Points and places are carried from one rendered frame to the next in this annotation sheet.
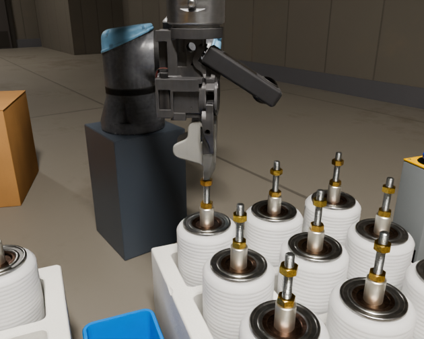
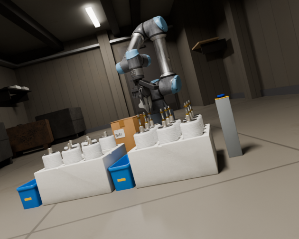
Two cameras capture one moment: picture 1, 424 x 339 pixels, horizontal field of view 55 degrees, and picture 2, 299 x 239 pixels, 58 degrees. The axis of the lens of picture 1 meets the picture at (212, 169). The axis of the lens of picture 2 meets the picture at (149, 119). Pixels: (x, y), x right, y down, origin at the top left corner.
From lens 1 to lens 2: 1.14 m
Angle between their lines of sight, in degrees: 39
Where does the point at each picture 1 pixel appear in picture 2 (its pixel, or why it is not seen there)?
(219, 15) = (139, 73)
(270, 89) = (152, 86)
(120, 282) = not seen: hidden behind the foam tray
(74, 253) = not seen: hidden behind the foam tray
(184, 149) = (140, 105)
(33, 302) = (112, 144)
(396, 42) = not seen: outside the picture
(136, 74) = (154, 95)
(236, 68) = (144, 83)
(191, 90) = (137, 90)
